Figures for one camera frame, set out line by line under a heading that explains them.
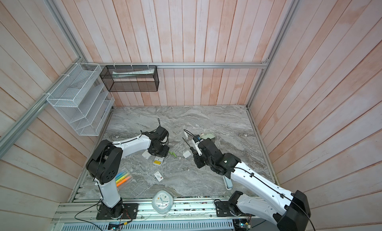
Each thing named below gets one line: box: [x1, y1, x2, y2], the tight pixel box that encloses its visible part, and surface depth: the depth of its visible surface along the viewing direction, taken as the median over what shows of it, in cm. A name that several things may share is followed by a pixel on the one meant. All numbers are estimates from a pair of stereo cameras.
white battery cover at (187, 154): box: [182, 150, 192, 159], surface depth 97 cm
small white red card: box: [153, 170, 164, 183], surface depth 85 cm
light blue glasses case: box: [223, 175, 234, 191], surface depth 80 cm
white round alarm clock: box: [151, 190, 174, 215], surface depth 76 cm
